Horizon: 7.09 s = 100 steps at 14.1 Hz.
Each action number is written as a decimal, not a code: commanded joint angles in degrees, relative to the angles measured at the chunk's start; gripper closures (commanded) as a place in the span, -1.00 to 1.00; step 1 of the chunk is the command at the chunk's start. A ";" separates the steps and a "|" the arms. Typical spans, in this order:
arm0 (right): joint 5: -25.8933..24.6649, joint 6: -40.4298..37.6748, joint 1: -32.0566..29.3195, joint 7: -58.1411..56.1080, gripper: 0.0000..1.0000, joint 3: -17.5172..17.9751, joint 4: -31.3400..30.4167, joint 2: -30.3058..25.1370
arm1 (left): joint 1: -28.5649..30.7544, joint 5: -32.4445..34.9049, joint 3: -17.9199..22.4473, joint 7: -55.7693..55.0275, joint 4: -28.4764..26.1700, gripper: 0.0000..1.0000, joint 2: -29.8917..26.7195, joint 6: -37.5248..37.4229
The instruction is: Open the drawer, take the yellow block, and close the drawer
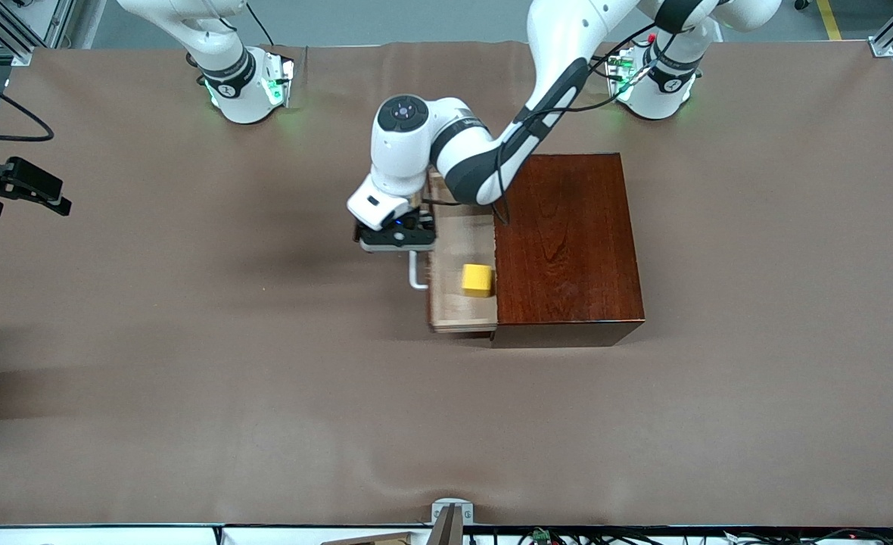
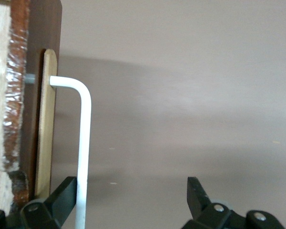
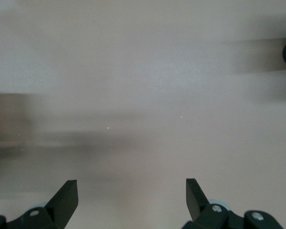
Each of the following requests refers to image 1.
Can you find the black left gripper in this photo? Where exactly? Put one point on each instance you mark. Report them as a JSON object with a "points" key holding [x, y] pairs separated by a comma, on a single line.
{"points": [[412, 222]]}

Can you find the yellow cube block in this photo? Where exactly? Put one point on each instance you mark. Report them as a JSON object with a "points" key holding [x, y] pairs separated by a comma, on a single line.
{"points": [[477, 280]]}

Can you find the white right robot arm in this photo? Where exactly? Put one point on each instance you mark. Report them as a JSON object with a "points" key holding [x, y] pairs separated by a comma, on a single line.
{"points": [[242, 102]]}

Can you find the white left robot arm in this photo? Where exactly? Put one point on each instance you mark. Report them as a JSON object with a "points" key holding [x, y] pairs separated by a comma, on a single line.
{"points": [[401, 159]]}

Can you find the dark brown wooden cabinet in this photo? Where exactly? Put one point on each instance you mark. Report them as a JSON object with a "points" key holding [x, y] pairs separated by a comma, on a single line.
{"points": [[567, 250]]}

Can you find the brown table cloth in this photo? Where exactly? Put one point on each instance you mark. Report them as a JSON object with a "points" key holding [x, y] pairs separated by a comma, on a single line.
{"points": [[265, 378]]}

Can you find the wooden board piece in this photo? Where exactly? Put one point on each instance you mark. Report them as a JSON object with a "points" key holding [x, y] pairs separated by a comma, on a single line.
{"points": [[378, 540]]}

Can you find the yellow floor tape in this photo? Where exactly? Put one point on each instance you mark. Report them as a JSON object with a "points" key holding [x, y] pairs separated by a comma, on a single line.
{"points": [[829, 19]]}

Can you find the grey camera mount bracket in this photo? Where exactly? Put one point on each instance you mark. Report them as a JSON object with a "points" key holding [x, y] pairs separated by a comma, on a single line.
{"points": [[446, 530]]}

